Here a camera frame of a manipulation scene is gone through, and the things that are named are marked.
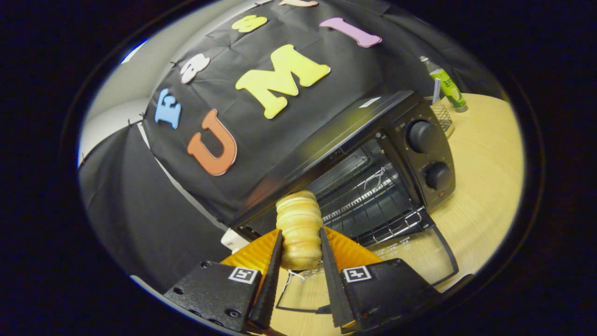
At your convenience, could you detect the green label drink bottle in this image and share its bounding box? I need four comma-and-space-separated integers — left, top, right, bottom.
419, 56, 468, 113

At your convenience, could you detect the wire mesh basket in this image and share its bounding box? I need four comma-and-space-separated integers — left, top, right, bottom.
425, 96, 455, 138

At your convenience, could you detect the black toaster oven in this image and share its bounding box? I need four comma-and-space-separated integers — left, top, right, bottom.
231, 90, 460, 314

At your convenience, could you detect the white string tie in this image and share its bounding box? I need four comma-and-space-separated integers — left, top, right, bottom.
279, 270, 305, 294

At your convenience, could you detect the ridged yellow bread roll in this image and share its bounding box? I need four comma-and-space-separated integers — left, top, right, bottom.
275, 190, 323, 270

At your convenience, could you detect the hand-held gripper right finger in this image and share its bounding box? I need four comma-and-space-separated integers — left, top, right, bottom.
319, 226, 441, 333

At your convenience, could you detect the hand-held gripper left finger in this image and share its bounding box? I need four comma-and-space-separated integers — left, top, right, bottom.
163, 229, 284, 333

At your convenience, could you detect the white pop-up toaster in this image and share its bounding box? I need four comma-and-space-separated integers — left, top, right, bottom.
220, 228, 250, 254

